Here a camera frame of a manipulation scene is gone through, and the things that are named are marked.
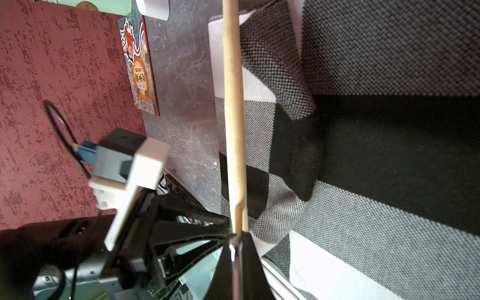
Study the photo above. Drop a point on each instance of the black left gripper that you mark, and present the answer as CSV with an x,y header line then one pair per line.
x,y
164,237

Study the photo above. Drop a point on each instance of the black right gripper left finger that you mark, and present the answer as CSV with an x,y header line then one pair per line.
x,y
221,284

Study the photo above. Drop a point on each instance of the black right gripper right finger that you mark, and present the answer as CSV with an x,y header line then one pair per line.
x,y
254,283

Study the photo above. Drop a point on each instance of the pale wooden hanger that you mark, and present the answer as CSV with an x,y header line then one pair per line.
x,y
234,117

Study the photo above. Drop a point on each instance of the black grey white checked scarf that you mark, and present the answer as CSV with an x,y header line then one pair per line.
x,y
362,134

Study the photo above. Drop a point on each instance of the colourful illustrated booklet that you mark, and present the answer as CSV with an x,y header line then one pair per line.
x,y
136,53

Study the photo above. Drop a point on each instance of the white and steel clothes rack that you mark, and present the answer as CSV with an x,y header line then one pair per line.
x,y
157,9

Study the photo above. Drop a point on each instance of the green cup with pencils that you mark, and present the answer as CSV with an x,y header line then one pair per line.
x,y
114,7

